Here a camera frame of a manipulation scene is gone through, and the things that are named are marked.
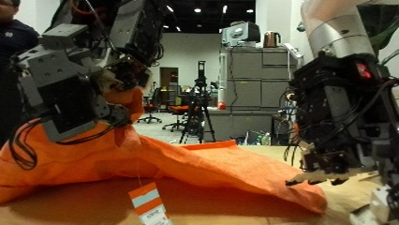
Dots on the person in dark shirt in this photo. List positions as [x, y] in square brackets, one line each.
[17, 40]

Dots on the black camera tripod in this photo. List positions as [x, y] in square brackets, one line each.
[200, 106]

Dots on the copper electric kettle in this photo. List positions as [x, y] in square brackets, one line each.
[271, 40]

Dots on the green plastic bottle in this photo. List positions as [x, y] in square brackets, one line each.
[265, 139]

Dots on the tall grey filing cabinet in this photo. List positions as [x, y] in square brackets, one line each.
[253, 81]

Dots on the orange and white price tag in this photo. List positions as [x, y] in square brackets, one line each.
[150, 203]

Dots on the brown door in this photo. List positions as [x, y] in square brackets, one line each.
[167, 78]

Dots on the white power strip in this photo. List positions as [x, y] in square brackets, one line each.
[293, 51]

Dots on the old grey monitor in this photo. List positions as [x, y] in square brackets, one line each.
[241, 33]

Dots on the low grey cabinet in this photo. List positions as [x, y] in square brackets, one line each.
[239, 123]

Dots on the orange button shirt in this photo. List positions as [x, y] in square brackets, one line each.
[200, 162]

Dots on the red ball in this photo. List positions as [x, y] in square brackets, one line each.
[221, 106]

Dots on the orange seat office chair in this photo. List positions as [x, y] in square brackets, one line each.
[179, 109]
[150, 108]

